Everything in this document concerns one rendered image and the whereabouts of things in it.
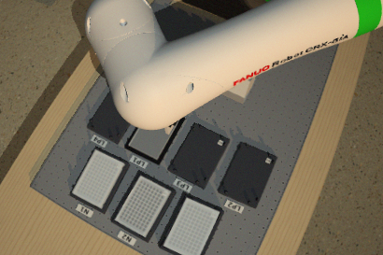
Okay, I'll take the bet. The white label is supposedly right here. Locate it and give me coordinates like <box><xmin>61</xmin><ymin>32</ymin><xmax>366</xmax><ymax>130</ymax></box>
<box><xmin>76</xmin><ymin>204</ymin><xmax>93</xmax><ymax>218</ymax></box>
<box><xmin>130</xmin><ymin>155</ymin><xmax>148</xmax><ymax>169</ymax></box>
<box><xmin>224</xmin><ymin>200</ymin><xmax>244</xmax><ymax>213</ymax></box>
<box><xmin>91</xmin><ymin>135</ymin><xmax>107</xmax><ymax>148</ymax></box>
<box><xmin>173</xmin><ymin>178</ymin><xmax>192</xmax><ymax>192</ymax></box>

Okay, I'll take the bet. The beige button panel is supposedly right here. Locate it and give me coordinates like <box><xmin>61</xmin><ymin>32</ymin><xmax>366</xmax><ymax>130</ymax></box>
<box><xmin>222</xmin><ymin>77</ymin><xmax>256</xmax><ymax>104</ymax></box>

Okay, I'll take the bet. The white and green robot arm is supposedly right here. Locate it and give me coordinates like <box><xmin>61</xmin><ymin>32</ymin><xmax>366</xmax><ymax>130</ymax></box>
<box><xmin>84</xmin><ymin>0</ymin><xmax>383</xmax><ymax>130</ymax></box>

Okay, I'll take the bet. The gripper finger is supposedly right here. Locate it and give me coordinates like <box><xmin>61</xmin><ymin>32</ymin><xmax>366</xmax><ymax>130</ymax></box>
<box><xmin>164</xmin><ymin>121</ymin><xmax>177</xmax><ymax>135</ymax></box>

